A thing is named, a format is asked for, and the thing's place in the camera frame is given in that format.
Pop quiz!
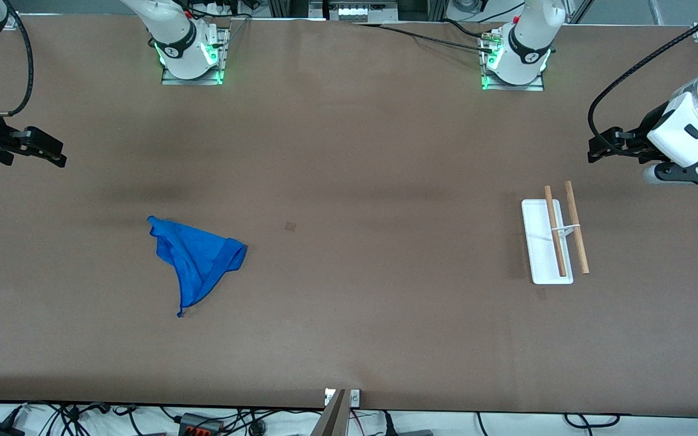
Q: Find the blue cloth towel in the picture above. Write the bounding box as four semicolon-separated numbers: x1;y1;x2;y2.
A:
147;216;248;318

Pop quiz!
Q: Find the white rack with wooden rods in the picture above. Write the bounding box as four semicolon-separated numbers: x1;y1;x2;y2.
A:
521;180;590;285

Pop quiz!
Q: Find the white power strip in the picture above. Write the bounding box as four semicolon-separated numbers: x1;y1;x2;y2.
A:
325;0;399;22

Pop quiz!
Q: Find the black orange power strip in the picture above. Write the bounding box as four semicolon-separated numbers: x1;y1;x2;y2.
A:
178;413;225;436

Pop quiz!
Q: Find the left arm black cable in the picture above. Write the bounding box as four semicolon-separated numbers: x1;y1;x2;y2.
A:
587;3;698;146

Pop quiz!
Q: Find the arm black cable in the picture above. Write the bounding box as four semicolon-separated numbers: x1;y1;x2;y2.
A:
587;3;698;146
0;0;35;117

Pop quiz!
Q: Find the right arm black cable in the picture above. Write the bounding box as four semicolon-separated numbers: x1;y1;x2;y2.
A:
0;0;35;117

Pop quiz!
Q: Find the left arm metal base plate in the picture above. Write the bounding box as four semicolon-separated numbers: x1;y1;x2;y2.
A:
480;27;547;91

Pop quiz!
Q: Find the short black table cable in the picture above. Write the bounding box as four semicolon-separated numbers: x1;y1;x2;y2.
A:
440;18;486;40

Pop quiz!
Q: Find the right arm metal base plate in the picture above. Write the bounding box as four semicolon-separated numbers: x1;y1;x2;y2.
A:
161;27;230;85

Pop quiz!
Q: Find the long black table cable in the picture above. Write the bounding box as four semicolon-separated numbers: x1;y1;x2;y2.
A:
355;23;495;54

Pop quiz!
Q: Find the black tangled floor cable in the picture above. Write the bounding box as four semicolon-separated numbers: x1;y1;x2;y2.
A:
52;401;111;436

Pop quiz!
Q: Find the black looped floor cable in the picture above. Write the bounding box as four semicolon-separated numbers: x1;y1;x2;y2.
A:
564;414;621;429

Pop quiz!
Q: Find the small metal edge bracket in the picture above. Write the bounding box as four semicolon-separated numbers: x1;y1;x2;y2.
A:
325;389;361;408

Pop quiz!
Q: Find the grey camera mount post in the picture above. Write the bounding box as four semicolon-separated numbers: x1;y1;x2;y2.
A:
311;389;350;436

